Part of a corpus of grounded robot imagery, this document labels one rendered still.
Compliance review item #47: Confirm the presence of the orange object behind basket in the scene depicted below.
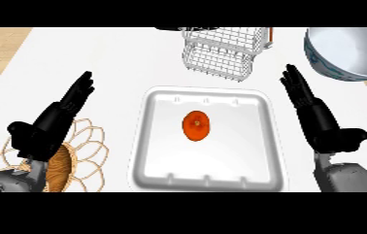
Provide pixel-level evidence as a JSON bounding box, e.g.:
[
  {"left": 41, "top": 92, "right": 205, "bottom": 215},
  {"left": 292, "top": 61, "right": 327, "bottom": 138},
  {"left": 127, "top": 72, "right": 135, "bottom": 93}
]
[{"left": 262, "top": 26, "right": 275, "bottom": 50}]

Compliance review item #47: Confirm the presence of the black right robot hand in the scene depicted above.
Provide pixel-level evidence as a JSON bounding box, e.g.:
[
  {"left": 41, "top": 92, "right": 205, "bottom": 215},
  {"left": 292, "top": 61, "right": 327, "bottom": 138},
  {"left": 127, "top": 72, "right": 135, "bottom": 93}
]
[{"left": 278, "top": 63, "right": 367, "bottom": 154}]

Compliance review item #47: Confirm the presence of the white plastic tray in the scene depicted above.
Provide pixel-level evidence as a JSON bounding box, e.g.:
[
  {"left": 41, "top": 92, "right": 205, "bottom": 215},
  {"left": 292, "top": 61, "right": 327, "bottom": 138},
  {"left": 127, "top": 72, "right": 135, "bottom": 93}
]
[{"left": 128, "top": 85, "right": 289, "bottom": 193}]

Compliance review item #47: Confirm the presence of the white wire tiered basket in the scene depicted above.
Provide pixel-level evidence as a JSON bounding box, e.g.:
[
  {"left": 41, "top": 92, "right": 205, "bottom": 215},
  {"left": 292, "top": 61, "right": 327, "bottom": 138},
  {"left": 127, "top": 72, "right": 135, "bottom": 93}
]
[{"left": 180, "top": 26, "right": 271, "bottom": 83}]

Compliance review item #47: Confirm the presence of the white pot with blue pattern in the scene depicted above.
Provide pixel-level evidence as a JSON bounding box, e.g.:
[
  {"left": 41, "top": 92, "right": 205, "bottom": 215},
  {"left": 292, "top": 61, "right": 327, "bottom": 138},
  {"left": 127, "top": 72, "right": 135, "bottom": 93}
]
[{"left": 302, "top": 26, "right": 367, "bottom": 83}]

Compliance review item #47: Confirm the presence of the orange squash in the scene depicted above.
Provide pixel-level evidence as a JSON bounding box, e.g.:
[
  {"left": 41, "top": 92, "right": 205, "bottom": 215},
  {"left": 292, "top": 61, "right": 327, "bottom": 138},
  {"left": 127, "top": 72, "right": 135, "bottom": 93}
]
[{"left": 181, "top": 110, "right": 212, "bottom": 143}]

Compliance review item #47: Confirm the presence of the woven wicker basket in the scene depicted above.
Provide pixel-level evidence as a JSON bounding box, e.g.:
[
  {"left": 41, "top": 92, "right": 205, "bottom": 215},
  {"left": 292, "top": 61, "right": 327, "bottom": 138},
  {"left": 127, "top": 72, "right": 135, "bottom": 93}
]
[{"left": 0, "top": 117, "right": 110, "bottom": 193}]

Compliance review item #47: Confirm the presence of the black object behind basket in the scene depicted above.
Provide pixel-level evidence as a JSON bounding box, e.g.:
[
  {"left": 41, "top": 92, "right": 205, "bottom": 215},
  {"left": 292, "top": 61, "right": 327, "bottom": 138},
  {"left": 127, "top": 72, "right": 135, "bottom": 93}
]
[{"left": 153, "top": 26, "right": 184, "bottom": 32}]

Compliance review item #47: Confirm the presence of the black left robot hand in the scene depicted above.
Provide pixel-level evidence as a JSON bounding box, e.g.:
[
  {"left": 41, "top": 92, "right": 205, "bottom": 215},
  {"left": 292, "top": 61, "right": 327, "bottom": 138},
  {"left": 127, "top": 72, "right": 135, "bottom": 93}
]
[{"left": 6, "top": 70, "right": 96, "bottom": 163}]

